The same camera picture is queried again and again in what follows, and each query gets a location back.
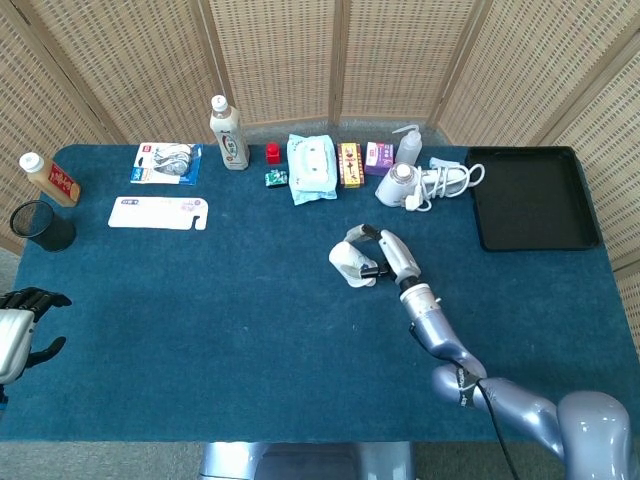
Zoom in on milk tea plastic bottle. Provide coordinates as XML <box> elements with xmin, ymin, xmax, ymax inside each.
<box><xmin>208</xmin><ymin>94</ymin><xmax>251</xmax><ymax>172</ymax></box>

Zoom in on light blue wet wipes pack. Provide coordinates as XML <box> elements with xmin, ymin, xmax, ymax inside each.
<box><xmin>286</xmin><ymin>133</ymin><xmax>339</xmax><ymax>207</ymax></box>

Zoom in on flat white blister card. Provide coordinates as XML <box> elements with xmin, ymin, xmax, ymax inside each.
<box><xmin>107</xmin><ymin>195</ymin><xmax>209</xmax><ymax>232</ymax></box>

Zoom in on yellow and red box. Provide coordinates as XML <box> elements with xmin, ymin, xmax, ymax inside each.
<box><xmin>337</xmin><ymin>142</ymin><xmax>366</xmax><ymax>189</ymax></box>

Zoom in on white power cable with plug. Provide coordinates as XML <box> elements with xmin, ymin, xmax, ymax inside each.
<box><xmin>403</xmin><ymin>162</ymin><xmax>486</xmax><ymax>213</ymax></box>

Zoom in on blue blister pack of tape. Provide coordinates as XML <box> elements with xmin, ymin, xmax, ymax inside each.
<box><xmin>130</xmin><ymin>142</ymin><xmax>204</xmax><ymax>187</ymax></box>

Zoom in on black rectangular tray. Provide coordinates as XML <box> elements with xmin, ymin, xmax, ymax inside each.
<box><xmin>464</xmin><ymin>145</ymin><xmax>602</xmax><ymax>253</ymax></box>

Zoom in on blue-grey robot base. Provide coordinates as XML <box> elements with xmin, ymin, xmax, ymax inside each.
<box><xmin>199</xmin><ymin>441</ymin><xmax>416</xmax><ymax>480</ymax></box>

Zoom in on bamboo folding screen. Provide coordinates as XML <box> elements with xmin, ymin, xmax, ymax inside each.
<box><xmin>0</xmin><ymin>0</ymin><xmax>640</xmax><ymax>374</ymax></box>

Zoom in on white floral paper cup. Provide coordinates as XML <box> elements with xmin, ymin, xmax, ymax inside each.
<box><xmin>328</xmin><ymin>239</ymin><xmax>379</xmax><ymax>289</ymax></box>

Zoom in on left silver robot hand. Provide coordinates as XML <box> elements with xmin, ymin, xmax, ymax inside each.
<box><xmin>0</xmin><ymin>287</ymin><xmax>74</xmax><ymax>385</ymax></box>

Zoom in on purple box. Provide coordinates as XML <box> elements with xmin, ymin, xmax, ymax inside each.
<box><xmin>364</xmin><ymin>141</ymin><xmax>395</xmax><ymax>177</ymax></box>

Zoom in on clear squeeze wash bottle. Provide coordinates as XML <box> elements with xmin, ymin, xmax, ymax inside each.
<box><xmin>391</xmin><ymin>123</ymin><xmax>424</xmax><ymax>166</ymax></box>

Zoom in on brown bottle with red label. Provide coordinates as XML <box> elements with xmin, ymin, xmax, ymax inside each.
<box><xmin>18</xmin><ymin>152</ymin><xmax>82</xmax><ymax>208</ymax></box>

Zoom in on black mesh pen holder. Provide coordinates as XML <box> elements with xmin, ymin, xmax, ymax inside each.
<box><xmin>9</xmin><ymin>199</ymin><xmax>78</xmax><ymax>253</ymax></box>

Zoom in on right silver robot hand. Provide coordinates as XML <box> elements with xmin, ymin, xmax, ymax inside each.
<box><xmin>344</xmin><ymin>224</ymin><xmax>423</xmax><ymax>289</ymax></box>

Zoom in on blue carpet table mat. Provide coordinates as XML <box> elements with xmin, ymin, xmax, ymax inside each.
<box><xmin>0</xmin><ymin>143</ymin><xmax>640</xmax><ymax>444</ymax></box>

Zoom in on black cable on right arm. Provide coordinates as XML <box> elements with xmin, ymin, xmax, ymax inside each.
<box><xmin>452</xmin><ymin>367</ymin><xmax>521</xmax><ymax>480</ymax></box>

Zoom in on white handheld steamer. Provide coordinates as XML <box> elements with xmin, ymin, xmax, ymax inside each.
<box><xmin>374</xmin><ymin>156</ymin><xmax>474</xmax><ymax>207</ymax></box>

